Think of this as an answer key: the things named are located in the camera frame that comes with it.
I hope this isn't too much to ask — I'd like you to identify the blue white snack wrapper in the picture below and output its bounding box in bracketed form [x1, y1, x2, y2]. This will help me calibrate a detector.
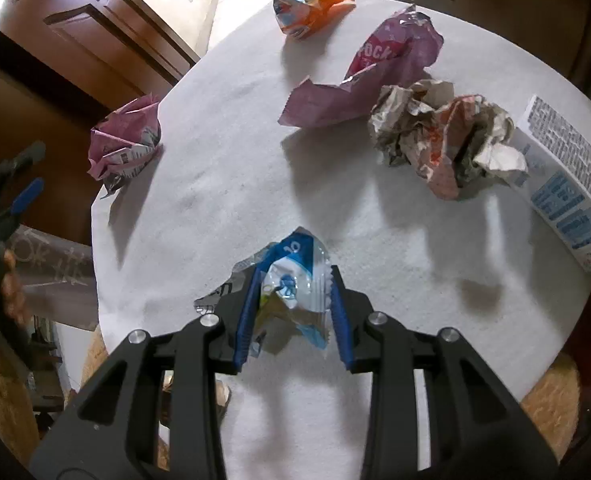
[193, 226, 332, 354]

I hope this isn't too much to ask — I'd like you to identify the pink Pocky wrapper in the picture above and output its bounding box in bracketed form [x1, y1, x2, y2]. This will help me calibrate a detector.
[278, 4, 444, 129]

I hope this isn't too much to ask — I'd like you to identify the person's left hand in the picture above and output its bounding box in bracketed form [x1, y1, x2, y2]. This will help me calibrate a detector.
[0, 249, 30, 328]

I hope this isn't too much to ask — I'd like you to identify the crumpled purple snack bag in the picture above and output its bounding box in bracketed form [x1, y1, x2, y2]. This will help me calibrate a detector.
[88, 94, 162, 196]

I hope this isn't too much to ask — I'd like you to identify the open brown wooden door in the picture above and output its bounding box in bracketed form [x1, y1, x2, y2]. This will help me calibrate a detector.
[0, 0, 199, 110]

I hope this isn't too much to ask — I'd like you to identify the white blue medicine box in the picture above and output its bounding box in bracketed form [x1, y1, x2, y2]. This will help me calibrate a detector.
[508, 96, 591, 272]

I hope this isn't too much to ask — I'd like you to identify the crumpled printed paper wrapper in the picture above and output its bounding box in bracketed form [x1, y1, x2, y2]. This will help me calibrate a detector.
[368, 79, 527, 200]

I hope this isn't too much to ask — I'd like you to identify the white table cloth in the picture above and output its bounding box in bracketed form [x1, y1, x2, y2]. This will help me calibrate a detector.
[91, 0, 591, 479]

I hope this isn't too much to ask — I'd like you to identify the orange snack wrapper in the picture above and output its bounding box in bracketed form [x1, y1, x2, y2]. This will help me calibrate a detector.
[272, 0, 355, 39]

